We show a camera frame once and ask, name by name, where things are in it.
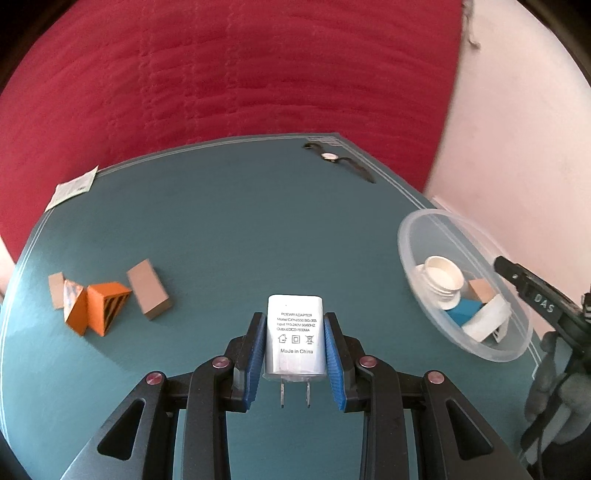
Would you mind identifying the grey hanging cord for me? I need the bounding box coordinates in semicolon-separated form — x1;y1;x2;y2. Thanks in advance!
462;0;482;49

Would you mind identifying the wooden arch block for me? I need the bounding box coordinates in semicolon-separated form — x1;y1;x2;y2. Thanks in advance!
467;279;496;304

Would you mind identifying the orange black striped block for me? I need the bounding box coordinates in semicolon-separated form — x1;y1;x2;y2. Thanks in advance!
87;282;134;337

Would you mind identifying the white paper packet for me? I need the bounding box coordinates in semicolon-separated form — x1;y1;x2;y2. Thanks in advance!
45;166;99;212

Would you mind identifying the white power adapter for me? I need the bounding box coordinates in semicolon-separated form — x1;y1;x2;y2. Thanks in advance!
262;294;328;410

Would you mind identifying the brown rectangular wooden block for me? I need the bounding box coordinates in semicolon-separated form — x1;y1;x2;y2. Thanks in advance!
126;259;173;321

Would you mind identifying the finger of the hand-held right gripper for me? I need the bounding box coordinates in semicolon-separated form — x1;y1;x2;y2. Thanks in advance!
493;256;583;326

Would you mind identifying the white plastic cup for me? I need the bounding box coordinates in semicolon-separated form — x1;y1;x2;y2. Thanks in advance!
414;256;465;310

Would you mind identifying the red quilted blanket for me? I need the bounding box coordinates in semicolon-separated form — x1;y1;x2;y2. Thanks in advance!
0;0;468;266

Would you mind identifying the plain orange block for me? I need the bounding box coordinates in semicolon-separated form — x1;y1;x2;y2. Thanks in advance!
66;288;90;339

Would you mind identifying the blue triangular block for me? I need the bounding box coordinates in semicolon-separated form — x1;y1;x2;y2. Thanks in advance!
445;298;485;329

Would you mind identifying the small tan wooden block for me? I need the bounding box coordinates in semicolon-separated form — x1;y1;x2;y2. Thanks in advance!
48;272;65;311

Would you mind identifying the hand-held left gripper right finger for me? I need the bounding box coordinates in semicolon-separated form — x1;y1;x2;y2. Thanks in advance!
323;311;532;480

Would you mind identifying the black strap wristwatch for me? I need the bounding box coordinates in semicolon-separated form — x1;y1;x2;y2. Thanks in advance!
302;142;377;184

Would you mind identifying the clear plastic bowl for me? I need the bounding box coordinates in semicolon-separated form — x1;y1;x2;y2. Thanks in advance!
398;209;534;363

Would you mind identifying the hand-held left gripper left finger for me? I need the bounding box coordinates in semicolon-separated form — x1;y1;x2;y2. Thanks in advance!
60;311;267;480

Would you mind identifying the person's right hand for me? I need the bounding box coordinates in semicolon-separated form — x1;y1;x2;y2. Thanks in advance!
524;330;591;446

